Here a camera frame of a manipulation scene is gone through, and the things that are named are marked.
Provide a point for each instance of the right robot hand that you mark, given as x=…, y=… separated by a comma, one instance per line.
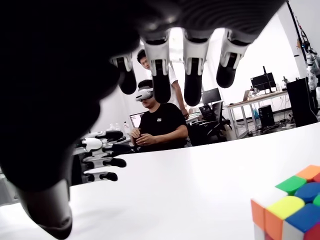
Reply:
x=50, y=75

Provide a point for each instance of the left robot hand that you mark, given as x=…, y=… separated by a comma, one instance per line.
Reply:
x=92, y=143

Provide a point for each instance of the colourful Rubik's cube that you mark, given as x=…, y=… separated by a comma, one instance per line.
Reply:
x=285, y=207

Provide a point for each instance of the black monitor on arm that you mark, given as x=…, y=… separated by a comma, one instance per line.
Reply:
x=262, y=81

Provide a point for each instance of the clear plastic water bottle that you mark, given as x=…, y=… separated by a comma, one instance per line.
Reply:
x=126, y=128

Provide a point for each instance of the white VR headset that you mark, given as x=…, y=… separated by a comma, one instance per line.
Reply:
x=143, y=94

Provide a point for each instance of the seated person black shirt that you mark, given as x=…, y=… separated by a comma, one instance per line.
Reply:
x=162, y=122

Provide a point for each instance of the standing person white shirt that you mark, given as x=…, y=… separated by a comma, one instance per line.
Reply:
x=175, y=75

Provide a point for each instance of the black chair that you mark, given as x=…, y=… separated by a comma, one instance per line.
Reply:
x=212, y=125

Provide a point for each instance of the small black monitor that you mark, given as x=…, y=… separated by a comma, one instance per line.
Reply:
x=211, y=96

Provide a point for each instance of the white office desk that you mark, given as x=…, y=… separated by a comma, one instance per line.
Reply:
x=250, y=101

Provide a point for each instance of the black computer tower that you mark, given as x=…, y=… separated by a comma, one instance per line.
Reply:
x=266, y=116

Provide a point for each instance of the black cabinet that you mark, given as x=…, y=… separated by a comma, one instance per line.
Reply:
x=301, y=102

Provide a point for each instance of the white standing humanoid robot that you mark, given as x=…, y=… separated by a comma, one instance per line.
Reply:
x=311, y=72

